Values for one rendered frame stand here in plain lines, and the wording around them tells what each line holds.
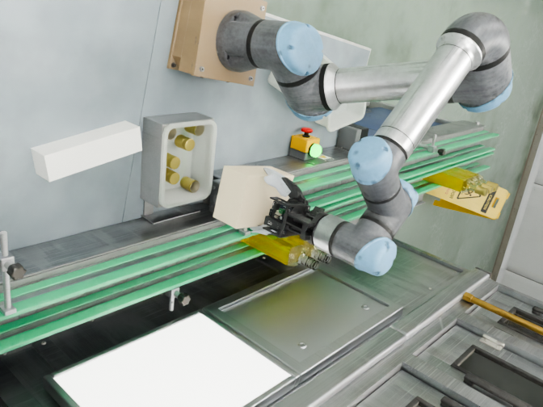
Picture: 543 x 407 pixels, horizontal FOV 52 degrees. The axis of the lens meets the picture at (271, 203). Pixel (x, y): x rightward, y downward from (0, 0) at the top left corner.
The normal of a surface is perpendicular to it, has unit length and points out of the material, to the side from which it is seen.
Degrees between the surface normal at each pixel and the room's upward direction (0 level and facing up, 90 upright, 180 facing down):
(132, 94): 0
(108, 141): 0
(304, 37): 10
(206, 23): 4
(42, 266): 90
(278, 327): 90
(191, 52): 90
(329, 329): 90
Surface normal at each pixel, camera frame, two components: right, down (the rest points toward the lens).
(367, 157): -0.37, -0.57
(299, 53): 0.72, 0.18
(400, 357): 0.12, -0.92
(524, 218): -0.67, 0.19
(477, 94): -0.28, 0.82
